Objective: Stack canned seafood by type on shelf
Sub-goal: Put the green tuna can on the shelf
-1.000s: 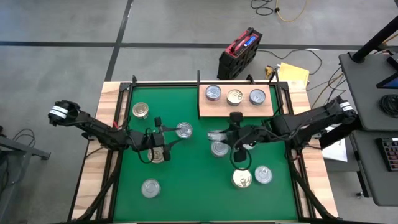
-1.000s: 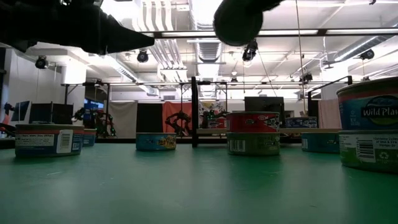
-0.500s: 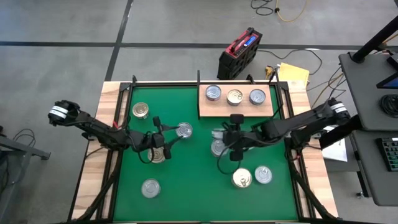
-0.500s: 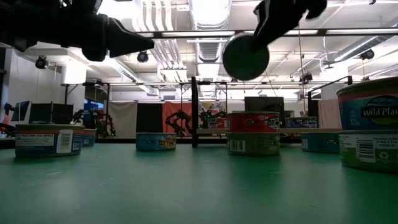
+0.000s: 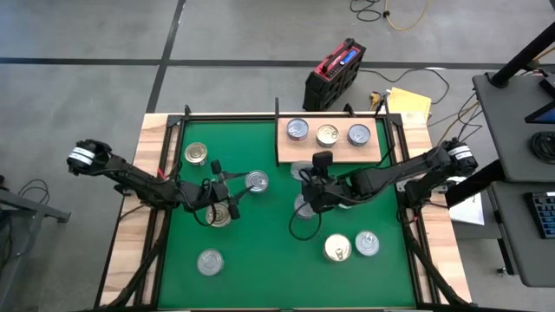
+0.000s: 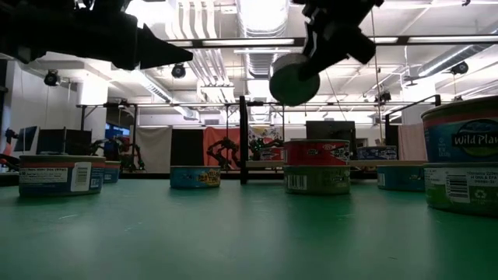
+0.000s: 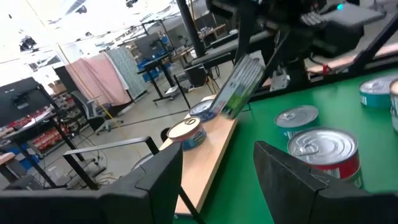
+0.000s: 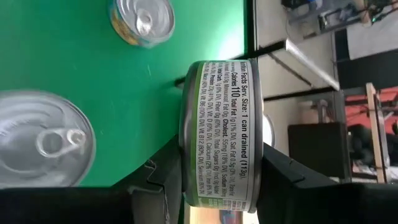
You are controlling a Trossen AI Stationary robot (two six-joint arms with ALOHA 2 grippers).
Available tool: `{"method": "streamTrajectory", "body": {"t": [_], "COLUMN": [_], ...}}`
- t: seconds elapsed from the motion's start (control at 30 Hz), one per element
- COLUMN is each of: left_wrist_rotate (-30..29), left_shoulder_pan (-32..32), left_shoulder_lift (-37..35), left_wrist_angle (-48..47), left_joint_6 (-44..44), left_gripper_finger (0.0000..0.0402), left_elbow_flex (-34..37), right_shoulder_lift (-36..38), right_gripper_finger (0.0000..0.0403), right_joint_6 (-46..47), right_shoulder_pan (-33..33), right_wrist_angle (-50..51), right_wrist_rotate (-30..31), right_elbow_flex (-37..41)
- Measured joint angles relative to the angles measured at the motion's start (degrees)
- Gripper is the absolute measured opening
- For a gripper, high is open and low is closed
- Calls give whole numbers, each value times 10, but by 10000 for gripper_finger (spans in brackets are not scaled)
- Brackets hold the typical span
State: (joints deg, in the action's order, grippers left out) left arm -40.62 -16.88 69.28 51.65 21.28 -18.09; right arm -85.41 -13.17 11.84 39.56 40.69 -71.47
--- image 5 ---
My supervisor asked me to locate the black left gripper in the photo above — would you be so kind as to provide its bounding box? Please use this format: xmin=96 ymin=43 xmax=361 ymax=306
xmin=180 ymin=160 xmax=256 ymax=220

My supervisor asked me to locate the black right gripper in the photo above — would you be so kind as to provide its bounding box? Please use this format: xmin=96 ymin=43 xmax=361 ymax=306
xmin=301 ymin=150 xmax=355 ymax=213

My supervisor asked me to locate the green Bumble Bee tuna can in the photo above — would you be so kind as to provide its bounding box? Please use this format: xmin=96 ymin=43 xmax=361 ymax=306
xmin=289 ymin=160 xmax=314 ymax=182

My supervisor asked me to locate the blue can gold lid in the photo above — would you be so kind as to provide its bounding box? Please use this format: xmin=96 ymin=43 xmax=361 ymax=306
xmin=315 ymin=123 xmax=341 ymax=148

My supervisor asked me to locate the blue albacore tuna can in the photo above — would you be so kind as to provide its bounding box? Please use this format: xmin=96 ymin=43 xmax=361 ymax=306
xmin=347 ymin=123 xmax=372 ymax=147

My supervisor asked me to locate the large silver lid can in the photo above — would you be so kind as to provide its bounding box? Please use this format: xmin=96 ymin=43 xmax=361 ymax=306
xmin=196 ymin=248 xmax=225 ymax=277

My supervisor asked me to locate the wooden shelf board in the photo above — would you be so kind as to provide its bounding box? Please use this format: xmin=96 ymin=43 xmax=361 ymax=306
xmin=277 ymin=116 xmax=383 ymax=165

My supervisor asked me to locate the blue yellow tuna can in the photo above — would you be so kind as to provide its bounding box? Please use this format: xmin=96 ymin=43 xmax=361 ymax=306
xmin=244 ymin=169 xmax=270 ymax=194

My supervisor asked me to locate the blue Wild Planet can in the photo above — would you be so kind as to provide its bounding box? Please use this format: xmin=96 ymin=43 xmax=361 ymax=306
xmin=323 ymin=233 xmax=353 ymax=263

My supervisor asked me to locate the silver lid tuna can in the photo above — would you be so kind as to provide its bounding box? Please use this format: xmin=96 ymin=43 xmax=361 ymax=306
xmin=355 ymin=231 xmax=381 ymax=257

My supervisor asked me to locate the green table mat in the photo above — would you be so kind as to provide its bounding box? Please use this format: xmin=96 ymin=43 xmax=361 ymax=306
xmin=156 ymin=119 xmax=418 ymax=309

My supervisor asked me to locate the red black tool case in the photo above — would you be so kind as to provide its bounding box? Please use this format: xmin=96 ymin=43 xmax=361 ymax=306
xmin=302 ymin=37 xmax=368 ymax=113

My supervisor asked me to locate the yellow paper pad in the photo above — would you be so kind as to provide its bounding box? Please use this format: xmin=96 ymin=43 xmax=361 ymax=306
xmin=385 ymin=87 xmax=433 ymax=127

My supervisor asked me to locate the white paper sheet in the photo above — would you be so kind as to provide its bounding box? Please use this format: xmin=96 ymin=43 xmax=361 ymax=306
xmin=448 ymin=192 xmax=486 ymax=226

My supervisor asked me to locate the black desk leg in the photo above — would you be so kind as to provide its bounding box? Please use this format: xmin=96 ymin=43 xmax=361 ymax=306
xmin=493 ymin=203 xmax=518 ymax=277

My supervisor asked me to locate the grey metal stand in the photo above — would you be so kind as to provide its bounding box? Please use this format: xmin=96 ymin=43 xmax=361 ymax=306
xmin=0 ymin=172 xmax=73 ymax=312

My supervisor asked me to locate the grey desk with keyboard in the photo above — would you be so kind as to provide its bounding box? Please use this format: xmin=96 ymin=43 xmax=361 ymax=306
xmin=489 ymin=180 xmax=555 ymax=288

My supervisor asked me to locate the black backlit keyboard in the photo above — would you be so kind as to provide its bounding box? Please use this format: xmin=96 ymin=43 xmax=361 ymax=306
xmin=523 ymin=190 xmax=555 ymax=240

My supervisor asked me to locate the tablet with blue screen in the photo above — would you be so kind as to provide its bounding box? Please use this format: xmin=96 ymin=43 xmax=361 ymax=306
xmin=524 ymin=98 xmax=555 ymax=126

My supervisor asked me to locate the black slanted pole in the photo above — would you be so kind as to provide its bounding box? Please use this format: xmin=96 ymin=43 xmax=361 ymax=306
xmin=488 ymin=20 xmax=555 ymax=89

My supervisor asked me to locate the black desk device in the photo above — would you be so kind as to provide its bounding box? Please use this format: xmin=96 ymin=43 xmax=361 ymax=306
xmin=539 ymin=71 xmax=555 ymax=99

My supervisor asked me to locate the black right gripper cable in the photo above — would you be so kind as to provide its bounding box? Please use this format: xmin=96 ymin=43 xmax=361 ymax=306
xmin=289 ymin=203 xmax=323 ymax=242

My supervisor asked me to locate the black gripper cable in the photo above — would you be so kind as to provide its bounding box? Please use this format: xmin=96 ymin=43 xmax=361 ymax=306
xmin=190 ymin=207 xmax=218 ymax=228
xmin=289 ymin=203 xmax=323 ymax=242

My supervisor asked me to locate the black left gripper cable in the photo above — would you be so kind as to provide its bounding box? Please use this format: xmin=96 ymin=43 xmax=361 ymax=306
xmin=190 ymin=207 xmax=218 ymax=228

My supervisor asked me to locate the black table frame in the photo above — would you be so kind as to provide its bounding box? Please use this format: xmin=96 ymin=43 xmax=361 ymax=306
xmin=93 ymin=103 xmax=478 ymax=312

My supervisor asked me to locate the black cable bundle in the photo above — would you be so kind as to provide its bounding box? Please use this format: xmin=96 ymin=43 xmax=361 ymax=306
xmin=433 ymin=91 xmax=485 ymax=151

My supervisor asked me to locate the black looped floor cable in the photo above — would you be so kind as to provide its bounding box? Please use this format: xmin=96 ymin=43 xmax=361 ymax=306
xmin=349 ymin=0 xmax=383 ymax=23

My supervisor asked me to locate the orange floor cable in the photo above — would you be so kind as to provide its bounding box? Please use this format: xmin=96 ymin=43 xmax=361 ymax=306
xmin=382 ymin=0 xmax=429 ymax=32

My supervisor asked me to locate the thin black cable loop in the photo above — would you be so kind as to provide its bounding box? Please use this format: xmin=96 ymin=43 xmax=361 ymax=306
xmin=16 ymin=178 xmax=52 ymax=205

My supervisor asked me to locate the coiled black cable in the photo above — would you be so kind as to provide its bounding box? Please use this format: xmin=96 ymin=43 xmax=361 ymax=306
xmin=527 ymin=131 xmax=555 ymax=166

